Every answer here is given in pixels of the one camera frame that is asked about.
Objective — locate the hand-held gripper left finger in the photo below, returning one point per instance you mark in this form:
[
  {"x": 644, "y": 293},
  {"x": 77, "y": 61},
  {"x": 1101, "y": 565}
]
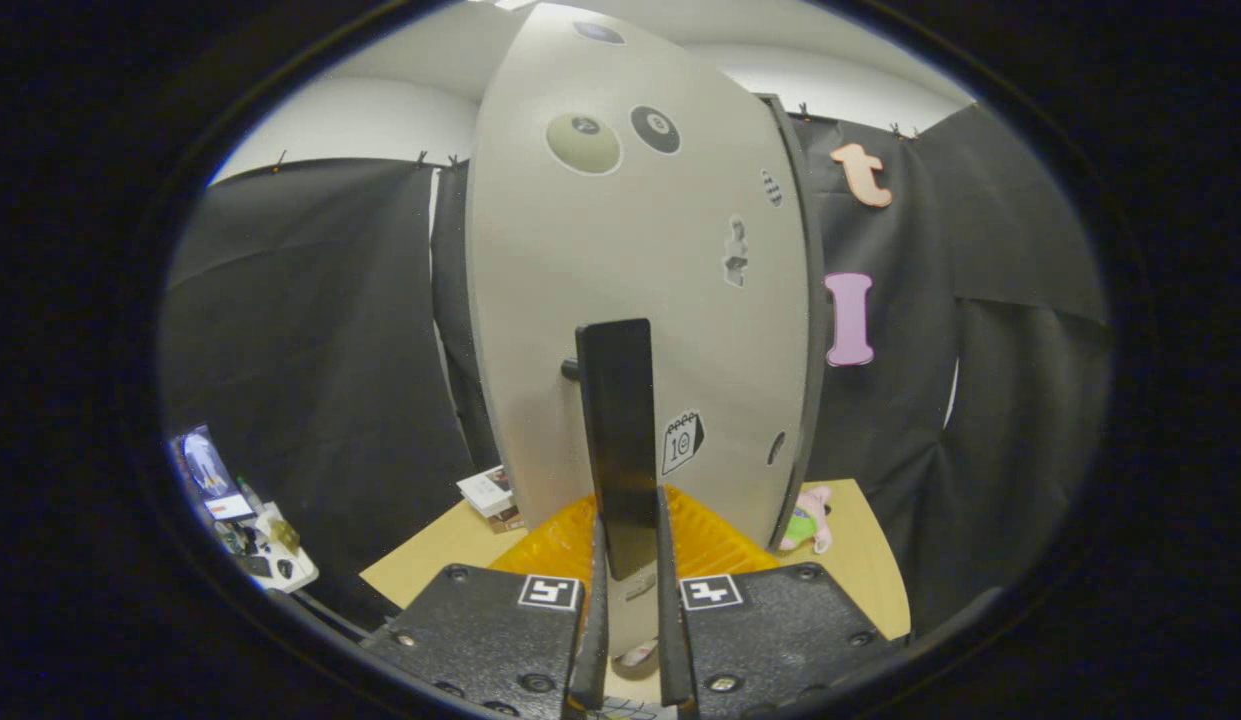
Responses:
[{"x": 592, "y": 650}]

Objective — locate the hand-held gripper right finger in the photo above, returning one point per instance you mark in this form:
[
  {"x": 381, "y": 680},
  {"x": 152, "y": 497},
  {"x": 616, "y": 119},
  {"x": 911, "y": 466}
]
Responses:
[{"x": 672, "y": 650}]

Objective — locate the brown fuzzy shoe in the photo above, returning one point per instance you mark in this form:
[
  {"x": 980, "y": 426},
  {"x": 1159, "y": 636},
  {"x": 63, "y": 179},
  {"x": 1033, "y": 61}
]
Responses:
[{"x": 635, "y": 658}]

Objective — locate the beige shoe cabinet door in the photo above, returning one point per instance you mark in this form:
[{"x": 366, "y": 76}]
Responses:
[{"x": 580, "y": 280}]

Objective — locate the grey shoe cabinet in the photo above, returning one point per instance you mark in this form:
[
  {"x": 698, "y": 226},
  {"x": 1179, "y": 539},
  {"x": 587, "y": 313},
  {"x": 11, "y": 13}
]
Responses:
[{"x": 818, "y": 300}]

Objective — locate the brown book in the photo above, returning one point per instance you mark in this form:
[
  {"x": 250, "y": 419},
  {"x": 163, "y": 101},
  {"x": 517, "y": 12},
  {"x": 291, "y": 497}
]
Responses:
[{"x": 508, "y": 520}]

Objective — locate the pink green plush toy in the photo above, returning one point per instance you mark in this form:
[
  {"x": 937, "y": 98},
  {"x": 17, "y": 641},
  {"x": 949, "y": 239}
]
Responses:
[{"x": 805, "y": 522}]

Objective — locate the cluttered white side table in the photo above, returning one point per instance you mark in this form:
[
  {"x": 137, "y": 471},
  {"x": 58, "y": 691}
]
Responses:
[{"x": 270, "y": 555}]

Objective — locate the black backdrop cloth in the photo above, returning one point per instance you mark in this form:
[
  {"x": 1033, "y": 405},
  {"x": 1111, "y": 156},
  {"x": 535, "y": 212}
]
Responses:
[{"x": 310, "y": 350}]

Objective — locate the lit monitor screen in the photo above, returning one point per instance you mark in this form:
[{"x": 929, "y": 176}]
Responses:
[{"x": 205, "y": 465}]

